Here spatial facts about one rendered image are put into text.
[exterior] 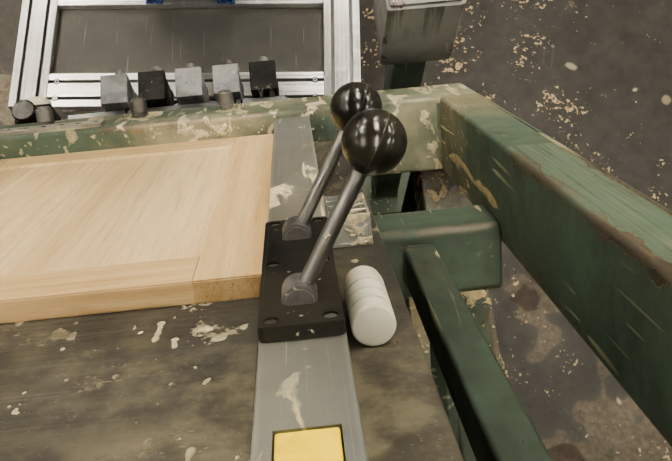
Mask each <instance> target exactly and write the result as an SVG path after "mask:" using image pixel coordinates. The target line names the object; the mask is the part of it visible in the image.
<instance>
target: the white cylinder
mask: <svg viewBox="0 0 672 461"><path fill-rule="evenodd" d="M344 293H345V299H346V304H347V309H348V315H349V320H350V325H351V330H352V333H353V336H354V337H355V338H356V340H358V341H359V342H360V343H362V344H364V345H367V346H378V345H382V344H384V343H386V342H387V341H388V340H390V339H391V337H392V336H393V335H394V333H395V330H396V318H395V315H394V312H393V309H392V306H391V303H390V300H389V297H388V293H387V290H386V287H385V284H384V281H383V279H382V277H381V275H380V274H379V273H378V272H377V271H376V270H375V269H374V268H372V267H370V266H358V267H355V268H353V269H352V270H351V271H349V273H348V274H347V275H346V278H345V281H344Z"/></svg>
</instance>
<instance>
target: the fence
mask: <svg viewBox="0 0 672 461"><path fill-rule="evenodd" d="M318 172H319V170H318V164H317V159H316V153H315V147H314V141H313V135H312V130H311V124H310V118H309V116H302V117H291V118H281V119H275V124H274V138H273V152H272V166H271V180H270V194H269V207H268V221H267V222H271V221H281V220H287V219H288V218H290V217H292V216H298V215H299V213H300V211H301V209H302V206H303V204H304V202H305V200H306V198H307V196H308V194H309V192H310V189H311V187H312V185H313V183H314V181H315V179H316V177H317V174H318ZM321 216H325V217H326V211H325V205H324V199H323V195H322V197H321V200H320V202H319V204H318V206H317V208H316V210H315V212H314V214H313V216H312V217H321ZM334 427H339V428H340V430H341V437H342V445H343V453H344V461H368V455H367V449H366V444H365V438H364V432H363V426H362V420H361V414H360V409H359V403H358V397H357V391H356V385H355V380H354V374H353V368H352V362H351V356H350V351H349V345H348V339H347V333H346V332H345V334H343V335H336V336H326V337H316V338H307V339H297V340H288V341H278V342H268V343H261V342H260V341H259V346H258V360H257V374H256V388H255V402H254V416H253V430H252V444H251V458H250V461H274V436H275V434H279V433H288V432H297V431H306V430H316V429H325V428H334Z"/></svg>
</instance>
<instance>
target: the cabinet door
mask: <svg viewBox="0 0 672 461"><path fill-rule="evenodd" d="M273 138H274V134H264V135H253V136H243V137H232V138H222V139H211V140H201V141H190V142H180V143H169V144H159V145H148V146H138V147H127V148H117V149H106V150H96V151H85V152H74V153H64V154H53V155H43V156H32V157H22V158H11V159H1V160H0V324H4V323H14V322H24V321H33V320H43V319H53V318H63V317H73V316H82V315H92V314H102V313H112V312H122V311H131V310H141V309H151V308H161V307H170V306H180V305H190V304H200V303H210V302H219V301H229V300H239V299H249V298H258V297H260V284H261V272H262V259H263V247H264V234H265V224H266V223H267V221H268V207H269V194H270V180H271V166H272V152H273Z"/></svg>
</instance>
